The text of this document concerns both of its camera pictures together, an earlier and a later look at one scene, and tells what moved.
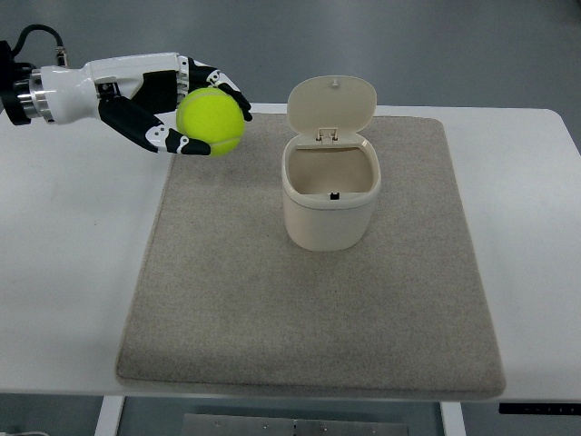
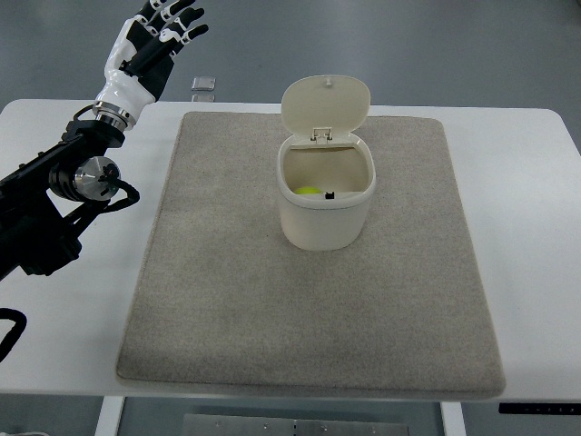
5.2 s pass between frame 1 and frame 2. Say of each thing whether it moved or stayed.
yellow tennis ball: moved
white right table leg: stayed
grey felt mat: stayed
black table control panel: stayed
